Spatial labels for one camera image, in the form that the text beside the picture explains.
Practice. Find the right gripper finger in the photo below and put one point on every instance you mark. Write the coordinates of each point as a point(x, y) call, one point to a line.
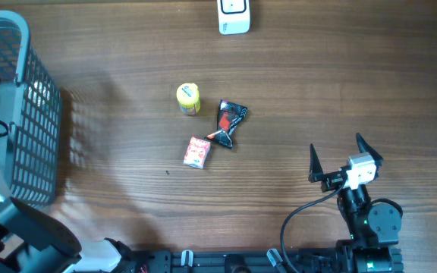
point(315, 171)
point(363, 147)

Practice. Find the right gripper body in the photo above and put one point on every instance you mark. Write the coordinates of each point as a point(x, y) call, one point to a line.
point(331, 180)

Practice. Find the black red snack wrapper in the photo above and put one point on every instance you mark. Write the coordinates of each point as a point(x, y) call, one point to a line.
point(229, 116)

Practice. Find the red white small carton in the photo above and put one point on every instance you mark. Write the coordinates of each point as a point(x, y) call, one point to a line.
point(197, 152)

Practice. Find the yellow lidded small bottle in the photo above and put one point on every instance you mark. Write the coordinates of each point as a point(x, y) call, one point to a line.
point(188, 97)

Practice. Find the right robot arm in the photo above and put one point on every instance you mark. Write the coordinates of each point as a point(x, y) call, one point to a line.
point(373, 224)

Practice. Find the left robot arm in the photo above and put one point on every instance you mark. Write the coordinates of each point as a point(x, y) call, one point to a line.
point(31, 241)

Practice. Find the white barcode scanner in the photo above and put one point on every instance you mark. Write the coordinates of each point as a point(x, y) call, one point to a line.
point(233, 16)

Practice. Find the grey plastic mesh basket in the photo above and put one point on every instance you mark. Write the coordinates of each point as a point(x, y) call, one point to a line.
point(30, 116)

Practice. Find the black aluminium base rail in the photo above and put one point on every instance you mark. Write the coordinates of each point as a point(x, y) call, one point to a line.
point(241, 261)

